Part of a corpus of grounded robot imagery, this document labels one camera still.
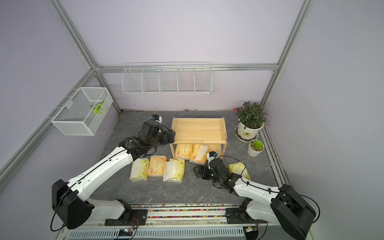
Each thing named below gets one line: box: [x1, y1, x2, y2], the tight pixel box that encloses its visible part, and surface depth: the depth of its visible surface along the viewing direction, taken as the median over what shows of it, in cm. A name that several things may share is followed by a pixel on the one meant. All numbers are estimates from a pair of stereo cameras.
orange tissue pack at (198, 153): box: [189, 143, 209, 166], surface depth 92 cm
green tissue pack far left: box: [129, 158, 150, 182], surface depth 87 cm
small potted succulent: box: [247, 139, 265, 157], surface depth 91 cm
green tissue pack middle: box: [162, 158, 185, 183], surface depth 87 cm
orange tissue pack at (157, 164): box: [148, 155, 168, 176], surface depth 88 cm
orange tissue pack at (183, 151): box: [175, 143, 194, 160], surface depth 93 cm
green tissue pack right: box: [228, 161, 252, 181], surface depth 87 cm
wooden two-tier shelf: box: [169, 116, 228, 159], surface depth 85 cm
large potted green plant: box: [234, 101, 269, 143], surface depth 95 cm
